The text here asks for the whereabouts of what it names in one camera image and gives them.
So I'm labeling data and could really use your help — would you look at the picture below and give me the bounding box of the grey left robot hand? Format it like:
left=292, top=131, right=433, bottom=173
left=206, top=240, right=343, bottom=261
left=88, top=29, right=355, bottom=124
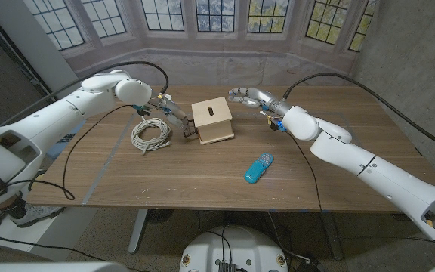
left=150, top=96, right=198, bottom=138

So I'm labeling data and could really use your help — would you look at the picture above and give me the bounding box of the person's leg with black sock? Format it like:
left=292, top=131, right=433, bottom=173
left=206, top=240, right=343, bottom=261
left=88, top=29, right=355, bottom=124
left=2, top=194, right=28, bottom=220

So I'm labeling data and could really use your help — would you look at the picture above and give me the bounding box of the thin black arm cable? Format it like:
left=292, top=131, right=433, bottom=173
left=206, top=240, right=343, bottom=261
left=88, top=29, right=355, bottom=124
left=5, top=104, right=135, bottom=202
left=285, top=130, right=324, bottom=212

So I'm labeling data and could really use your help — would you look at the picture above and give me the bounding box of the turquoise remote control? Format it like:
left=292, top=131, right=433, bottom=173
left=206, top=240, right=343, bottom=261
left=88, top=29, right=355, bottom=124
left=243, top=152, right=275, bottom=185

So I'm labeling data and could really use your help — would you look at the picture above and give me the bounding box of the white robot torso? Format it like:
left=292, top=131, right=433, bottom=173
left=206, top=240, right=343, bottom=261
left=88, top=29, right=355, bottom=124
left=179, top=225, right=289, bottom=272

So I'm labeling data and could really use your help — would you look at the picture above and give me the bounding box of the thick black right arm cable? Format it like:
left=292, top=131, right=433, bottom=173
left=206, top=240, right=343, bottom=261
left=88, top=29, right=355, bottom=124
left=282, top=71, right=435, bottom=159

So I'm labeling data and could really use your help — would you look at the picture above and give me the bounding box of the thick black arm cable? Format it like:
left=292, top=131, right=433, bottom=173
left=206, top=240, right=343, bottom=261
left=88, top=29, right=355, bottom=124
left=282, top=71, right=435, bottom=159
left=0, top=60, right=170, bottom=128

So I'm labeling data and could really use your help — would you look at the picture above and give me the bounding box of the black floor fan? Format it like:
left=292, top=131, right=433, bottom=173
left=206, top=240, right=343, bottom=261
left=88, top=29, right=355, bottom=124
left=146, top=209, right=175, bottom=224

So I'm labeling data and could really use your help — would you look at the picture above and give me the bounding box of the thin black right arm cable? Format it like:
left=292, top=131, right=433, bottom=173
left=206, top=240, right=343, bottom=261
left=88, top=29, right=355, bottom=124
left=285, top=130, right=324, bottom=212

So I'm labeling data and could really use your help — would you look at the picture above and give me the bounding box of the grey sneaker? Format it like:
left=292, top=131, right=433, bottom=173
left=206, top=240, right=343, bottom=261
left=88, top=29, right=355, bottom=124
left=9, top=203, right=66, bottom=229

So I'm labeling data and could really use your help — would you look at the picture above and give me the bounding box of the white floor platform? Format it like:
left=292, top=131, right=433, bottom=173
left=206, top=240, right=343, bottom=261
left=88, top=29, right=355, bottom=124
left=0, top=206, right=98, bottom=261

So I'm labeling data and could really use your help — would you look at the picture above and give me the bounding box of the coiled white USB cable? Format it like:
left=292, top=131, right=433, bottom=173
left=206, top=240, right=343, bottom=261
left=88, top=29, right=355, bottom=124
left=131, top=116, right=173, bottom=155

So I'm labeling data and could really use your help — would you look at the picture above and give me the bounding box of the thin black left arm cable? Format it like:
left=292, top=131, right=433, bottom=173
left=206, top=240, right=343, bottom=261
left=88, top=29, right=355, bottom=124
left=5, top=104, right=135, bottom=202

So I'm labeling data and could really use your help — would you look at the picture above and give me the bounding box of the wooden drawer with black handle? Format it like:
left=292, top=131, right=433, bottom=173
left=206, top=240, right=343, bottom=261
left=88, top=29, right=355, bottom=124
left=182, top=120, right=200, bottom=138

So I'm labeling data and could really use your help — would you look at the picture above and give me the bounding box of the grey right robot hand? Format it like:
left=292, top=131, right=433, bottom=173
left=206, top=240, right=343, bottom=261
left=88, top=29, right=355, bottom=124
left=227, top=86, right=292, bottom=116

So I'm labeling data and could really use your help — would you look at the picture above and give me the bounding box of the grey table leg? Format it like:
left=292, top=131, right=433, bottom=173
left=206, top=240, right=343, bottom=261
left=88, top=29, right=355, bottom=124
left=319, top=212, right=344, bottom=261
left=128, top=209, right=150, bottom=254

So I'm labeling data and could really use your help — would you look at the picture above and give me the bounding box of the printed window backdrop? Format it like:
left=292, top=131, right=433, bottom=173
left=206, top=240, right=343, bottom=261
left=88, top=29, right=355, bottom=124
left=23, top=0, right=379, bottom=91

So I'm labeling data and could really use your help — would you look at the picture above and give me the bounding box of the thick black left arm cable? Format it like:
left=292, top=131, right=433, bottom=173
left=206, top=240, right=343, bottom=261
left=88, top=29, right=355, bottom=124
left=0, top=60, right=170, bottom=128

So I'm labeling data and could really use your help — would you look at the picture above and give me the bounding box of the wooden box with slot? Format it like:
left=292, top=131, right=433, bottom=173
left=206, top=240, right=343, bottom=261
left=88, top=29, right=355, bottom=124
left=190, top=96, right=236, bottom=146

